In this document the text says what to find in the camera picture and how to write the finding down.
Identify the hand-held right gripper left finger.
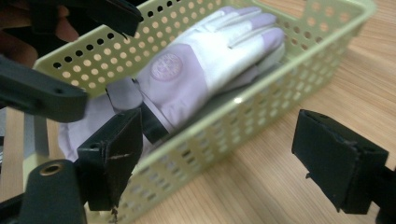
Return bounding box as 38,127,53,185
76,108,145,213

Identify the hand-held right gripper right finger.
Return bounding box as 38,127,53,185
290,108,390,217

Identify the light green perforated plastic basket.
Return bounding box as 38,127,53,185
21,0,378,224

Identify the white and lilac glove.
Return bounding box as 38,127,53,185
57,5,286,162

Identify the lilac glove with grey palm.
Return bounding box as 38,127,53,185
199,43,286,104

